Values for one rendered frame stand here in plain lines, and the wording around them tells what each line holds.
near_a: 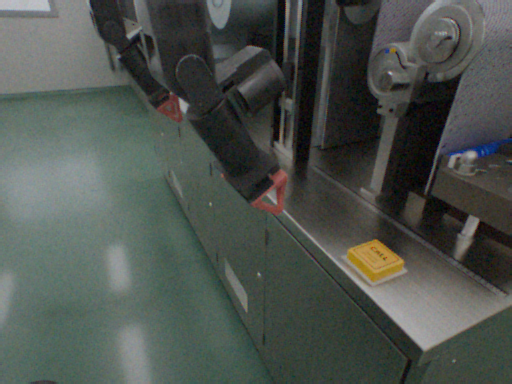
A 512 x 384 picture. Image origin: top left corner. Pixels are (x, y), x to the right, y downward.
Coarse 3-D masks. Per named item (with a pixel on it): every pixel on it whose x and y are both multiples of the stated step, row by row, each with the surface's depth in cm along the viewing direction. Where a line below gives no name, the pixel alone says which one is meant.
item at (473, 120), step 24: (480, 72) 64; (504, 72) 67; (456, 96) 64; (480, 96) 67; (504, 96) 71; (456, 120) 68; (480, 120) 71; (504, 120) 75; (456, 144) 72; (480, 144) 76
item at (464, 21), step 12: (432, 12) 64; (444, 12) 62; (456, 12) 60; (468, 12) 59; (468, 24) 59; (468, 36) 59; (456, 48) 61; (468, 48) 60; (420, 60) 68; (456, 60) 62; (432, 72) 66
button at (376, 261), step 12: (348, 252) 61; (360, 252) 60; (372, 252) 60; (384, 252) 60; (360, 264) 59; (372, 264) 58; (384, 264) 58; (396, 264) 58; (372, 276) 57; (384, 276) 58
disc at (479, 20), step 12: (444, 0) 62; (456, 0) 60; (468, 0) 59; (480, 12) 57; (420, 24) 67; (480, 24) 58; (480, 36) 58; (468, 60) 61; (444, 72) 65; (456, 72) 63
